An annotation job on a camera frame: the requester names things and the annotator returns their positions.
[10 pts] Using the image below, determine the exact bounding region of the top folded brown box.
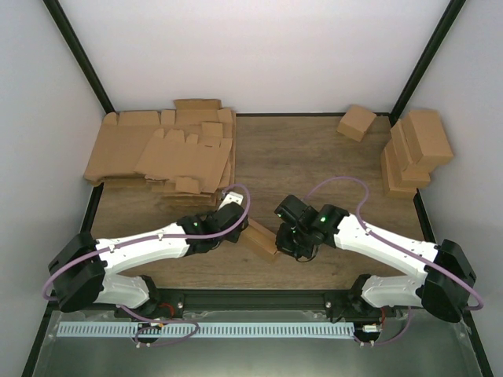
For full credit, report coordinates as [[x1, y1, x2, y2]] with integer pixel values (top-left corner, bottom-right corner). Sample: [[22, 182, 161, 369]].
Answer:
[[402, 110, 453, 168]]

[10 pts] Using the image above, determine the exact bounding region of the stack of flat cardboard blanks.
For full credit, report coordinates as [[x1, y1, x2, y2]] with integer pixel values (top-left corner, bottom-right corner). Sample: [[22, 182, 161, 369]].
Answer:
[[83, 99, 237, 205]]

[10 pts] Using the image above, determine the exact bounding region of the black right frame post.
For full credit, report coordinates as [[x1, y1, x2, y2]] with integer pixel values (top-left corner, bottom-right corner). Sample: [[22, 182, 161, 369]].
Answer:
[[389, 0, 466, 125]]

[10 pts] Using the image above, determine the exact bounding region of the light blue slotted cable duct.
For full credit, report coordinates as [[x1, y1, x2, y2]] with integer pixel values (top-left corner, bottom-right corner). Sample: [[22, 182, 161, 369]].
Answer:
[[56, 321, 354, 340]]

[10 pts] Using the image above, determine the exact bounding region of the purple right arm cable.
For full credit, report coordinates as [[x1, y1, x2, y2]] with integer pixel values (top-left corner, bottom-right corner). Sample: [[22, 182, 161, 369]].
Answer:
[[305, 176, 485, 311]]

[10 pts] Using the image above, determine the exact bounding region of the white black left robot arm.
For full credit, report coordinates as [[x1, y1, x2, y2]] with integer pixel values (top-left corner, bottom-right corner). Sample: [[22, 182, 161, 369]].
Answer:
[[48, 202, 248, 317]]

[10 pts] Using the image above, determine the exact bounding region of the black left frame post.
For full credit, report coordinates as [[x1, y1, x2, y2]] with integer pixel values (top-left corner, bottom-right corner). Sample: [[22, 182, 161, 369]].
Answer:
[[42, 0, 116, 114]]

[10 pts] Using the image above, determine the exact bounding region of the brown cardboard box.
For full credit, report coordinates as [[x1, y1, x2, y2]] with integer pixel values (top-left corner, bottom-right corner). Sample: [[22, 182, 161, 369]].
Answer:
[[239, 218, 280, 263]]

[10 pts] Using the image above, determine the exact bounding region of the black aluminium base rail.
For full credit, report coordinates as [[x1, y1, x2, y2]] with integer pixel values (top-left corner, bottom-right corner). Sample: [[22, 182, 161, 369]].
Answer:
[[134, 288, 350, 318]]

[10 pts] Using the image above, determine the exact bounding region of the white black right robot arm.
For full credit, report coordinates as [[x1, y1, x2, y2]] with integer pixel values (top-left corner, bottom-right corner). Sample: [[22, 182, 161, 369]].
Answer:
[[275, 195, 476, 323]]

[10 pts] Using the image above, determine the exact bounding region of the black frame post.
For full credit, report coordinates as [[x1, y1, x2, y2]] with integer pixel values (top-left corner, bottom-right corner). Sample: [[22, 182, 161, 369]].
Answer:
[[42, 0, 116, 114], [389, 0, 466, 125]]

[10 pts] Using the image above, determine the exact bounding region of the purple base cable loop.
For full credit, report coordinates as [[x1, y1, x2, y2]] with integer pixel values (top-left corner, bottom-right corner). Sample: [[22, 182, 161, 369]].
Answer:
[[133, 320, 200, 350]]

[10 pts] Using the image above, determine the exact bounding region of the lower folded brown box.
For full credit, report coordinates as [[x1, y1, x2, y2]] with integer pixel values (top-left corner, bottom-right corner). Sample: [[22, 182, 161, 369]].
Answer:
[[380, 141, 417, 199]]

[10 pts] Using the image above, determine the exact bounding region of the folded brown box tilted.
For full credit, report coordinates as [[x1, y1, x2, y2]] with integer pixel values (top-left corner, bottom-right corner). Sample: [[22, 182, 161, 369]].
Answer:
[[336, 104, 376, 142]]

